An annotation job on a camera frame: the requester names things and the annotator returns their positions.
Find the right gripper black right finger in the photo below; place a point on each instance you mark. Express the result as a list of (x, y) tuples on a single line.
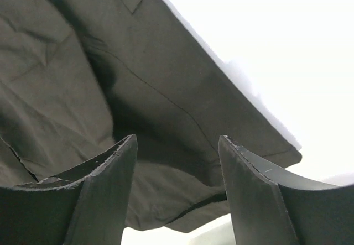
[(271, 205)]

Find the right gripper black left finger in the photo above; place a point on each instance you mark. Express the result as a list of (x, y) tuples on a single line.
[(86, 204)]

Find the black long sleeve shirt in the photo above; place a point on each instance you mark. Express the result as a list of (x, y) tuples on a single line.
[(77, 76)]

